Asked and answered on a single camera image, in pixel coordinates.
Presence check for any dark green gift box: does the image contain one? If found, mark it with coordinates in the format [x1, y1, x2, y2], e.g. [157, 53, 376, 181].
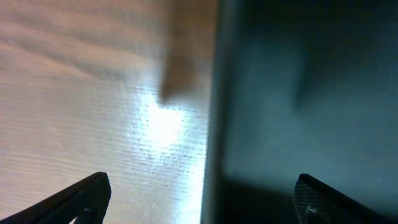
[200, 1, 397, 223]

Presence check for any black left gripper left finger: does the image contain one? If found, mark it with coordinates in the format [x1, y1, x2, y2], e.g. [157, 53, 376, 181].
[1, 172, 111, 224]

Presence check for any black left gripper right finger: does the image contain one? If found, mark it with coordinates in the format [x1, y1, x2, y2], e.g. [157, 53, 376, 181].
[294, 174, 394, 224]

